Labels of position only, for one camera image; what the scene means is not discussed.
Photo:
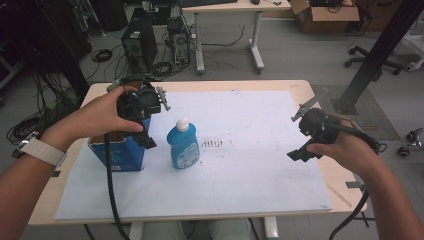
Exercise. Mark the grey tape piece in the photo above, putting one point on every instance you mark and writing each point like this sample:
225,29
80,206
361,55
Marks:
355,185

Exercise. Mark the grey floor mat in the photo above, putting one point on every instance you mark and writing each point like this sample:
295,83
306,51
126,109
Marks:
370,120

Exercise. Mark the person's right hand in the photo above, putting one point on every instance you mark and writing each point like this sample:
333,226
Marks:
353,150

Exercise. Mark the person's legs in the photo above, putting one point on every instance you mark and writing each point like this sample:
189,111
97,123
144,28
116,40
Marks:
200,230

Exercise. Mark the chrome caster wheels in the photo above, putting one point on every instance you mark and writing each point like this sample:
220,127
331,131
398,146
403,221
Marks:
411,143

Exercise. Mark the black computer mouse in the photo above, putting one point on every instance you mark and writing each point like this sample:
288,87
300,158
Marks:
255,1

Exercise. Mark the person's left hand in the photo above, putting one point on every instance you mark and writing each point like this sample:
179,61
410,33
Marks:
90,120

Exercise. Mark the black keyboard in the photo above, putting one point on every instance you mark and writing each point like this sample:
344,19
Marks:
206,2

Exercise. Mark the open computer tower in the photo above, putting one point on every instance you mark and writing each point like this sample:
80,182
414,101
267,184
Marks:
179,41

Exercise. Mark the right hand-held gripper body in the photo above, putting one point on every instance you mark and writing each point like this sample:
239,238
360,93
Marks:
315,128

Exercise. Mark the brown cardboard box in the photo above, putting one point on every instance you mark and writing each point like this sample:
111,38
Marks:
328,15

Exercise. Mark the blue cardboard box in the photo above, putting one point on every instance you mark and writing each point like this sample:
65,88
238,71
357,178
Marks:
123,153

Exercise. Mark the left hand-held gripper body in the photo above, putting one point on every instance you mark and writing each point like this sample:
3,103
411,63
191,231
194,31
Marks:
138,101

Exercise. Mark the dark tape piece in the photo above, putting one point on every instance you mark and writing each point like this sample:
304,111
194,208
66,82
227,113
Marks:
56,173

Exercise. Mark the black metal stand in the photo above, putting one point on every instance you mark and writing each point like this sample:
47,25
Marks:
376,56

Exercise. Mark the black office chair base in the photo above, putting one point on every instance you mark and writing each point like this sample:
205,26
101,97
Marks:
370,60

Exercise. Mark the blue dish soap bottle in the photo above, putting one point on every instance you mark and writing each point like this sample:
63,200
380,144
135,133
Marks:
183,146

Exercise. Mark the black computer tower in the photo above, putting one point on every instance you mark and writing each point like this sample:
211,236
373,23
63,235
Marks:
140,45

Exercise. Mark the white leg desk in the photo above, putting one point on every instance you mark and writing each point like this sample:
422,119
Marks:
233,6

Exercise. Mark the white table mat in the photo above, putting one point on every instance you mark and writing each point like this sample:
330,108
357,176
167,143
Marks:
233,180

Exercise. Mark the white band wristwatch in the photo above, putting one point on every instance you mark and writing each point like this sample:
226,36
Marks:
41,150

